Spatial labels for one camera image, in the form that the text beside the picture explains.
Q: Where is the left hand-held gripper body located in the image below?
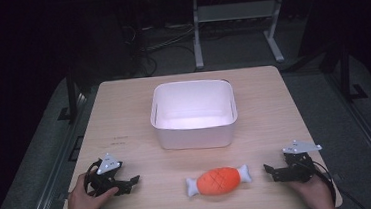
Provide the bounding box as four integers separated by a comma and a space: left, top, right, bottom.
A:
86, 151, 128, 197

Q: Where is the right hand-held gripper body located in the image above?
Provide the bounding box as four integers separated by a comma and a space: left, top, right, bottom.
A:
281, 137, 326, 184

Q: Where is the person's right hand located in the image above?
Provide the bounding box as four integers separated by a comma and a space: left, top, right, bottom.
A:
287, 174, 337, 209

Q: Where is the person's left hand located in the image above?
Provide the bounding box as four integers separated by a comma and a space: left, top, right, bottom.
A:
61, 169, 121, 209

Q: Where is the orange plush meat toy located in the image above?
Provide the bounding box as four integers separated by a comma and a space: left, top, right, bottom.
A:
184, 164, 254, 199

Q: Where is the black metal stand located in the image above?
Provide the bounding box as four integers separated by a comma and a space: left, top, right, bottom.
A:
318, 38, 370, 105
53, 66, 91, 125

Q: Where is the white plastic bin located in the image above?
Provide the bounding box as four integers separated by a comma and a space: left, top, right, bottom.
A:
147, 77, 241, 153

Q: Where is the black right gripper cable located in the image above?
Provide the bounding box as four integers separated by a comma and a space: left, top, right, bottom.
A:
310, 156, 370, 209

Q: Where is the metal floor rail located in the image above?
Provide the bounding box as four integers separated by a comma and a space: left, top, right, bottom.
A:
13, 91, 97, 209
323, 69, 371, 196

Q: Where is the bundle of floor cables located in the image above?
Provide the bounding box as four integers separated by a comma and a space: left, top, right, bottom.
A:
121, 18, 203, 79

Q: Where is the white metal table frame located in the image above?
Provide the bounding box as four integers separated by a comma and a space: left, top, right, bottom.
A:
177, 0, 328, 71

